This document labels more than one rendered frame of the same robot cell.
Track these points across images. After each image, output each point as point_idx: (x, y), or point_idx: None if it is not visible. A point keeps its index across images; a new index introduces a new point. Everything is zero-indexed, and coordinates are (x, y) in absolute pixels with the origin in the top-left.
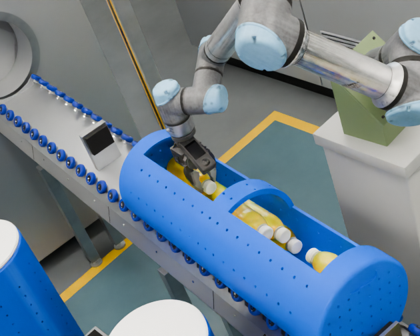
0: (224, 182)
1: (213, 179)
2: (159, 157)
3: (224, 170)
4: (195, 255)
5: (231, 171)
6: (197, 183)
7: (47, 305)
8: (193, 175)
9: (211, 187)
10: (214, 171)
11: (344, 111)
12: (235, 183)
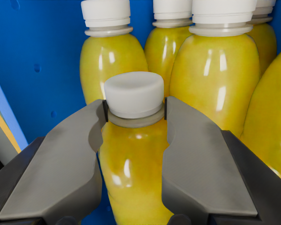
0: (75, 108)
1: (99, 103)
2: None
3: (43, 128)
4: None
5: (14, 93)
6: (192, 122)
7: None
8: (220, 182)
9: (131, 83)
10: (64, 127)
11: None
12: (45, 62)
